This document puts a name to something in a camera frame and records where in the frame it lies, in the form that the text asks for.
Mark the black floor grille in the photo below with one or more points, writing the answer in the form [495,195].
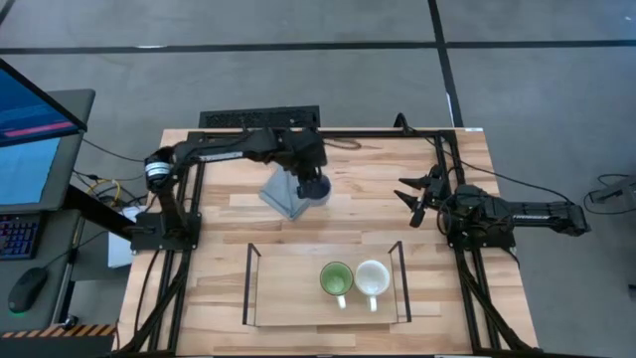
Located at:
[258,117]

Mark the grey-framed computer monitor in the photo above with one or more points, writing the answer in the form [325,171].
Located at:
[30,171]

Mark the black desk beam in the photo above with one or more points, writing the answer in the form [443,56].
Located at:
[94,206]

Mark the black-framed computer monitor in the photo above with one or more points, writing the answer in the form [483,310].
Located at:
[30,109]

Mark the cream ceramic mug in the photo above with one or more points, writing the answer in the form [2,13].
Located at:
[371,278]

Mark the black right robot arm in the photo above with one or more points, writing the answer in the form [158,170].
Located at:
[526,219]

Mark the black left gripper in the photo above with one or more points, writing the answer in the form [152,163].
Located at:
[308,179]

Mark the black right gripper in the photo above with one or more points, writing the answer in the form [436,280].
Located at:
[434,189]

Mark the grey folded cloth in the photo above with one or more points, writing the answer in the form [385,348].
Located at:
[280,196]

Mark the white box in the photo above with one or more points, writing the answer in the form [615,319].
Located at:
[119,248]

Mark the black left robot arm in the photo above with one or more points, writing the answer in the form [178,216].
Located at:
[223,146]

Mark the backlit computer keyboard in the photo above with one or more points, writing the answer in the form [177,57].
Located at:
[17,236]

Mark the black metal table frame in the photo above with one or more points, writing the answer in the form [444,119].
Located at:
[387,134]

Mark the grey side desk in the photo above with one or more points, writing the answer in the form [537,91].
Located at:
[54,248]

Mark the black computer mouse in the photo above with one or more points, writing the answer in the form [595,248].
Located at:
[27,288]

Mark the hazard-striped black box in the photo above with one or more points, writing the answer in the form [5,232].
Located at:
[64,330]

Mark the green ceramic mug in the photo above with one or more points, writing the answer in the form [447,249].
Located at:
[336,278]

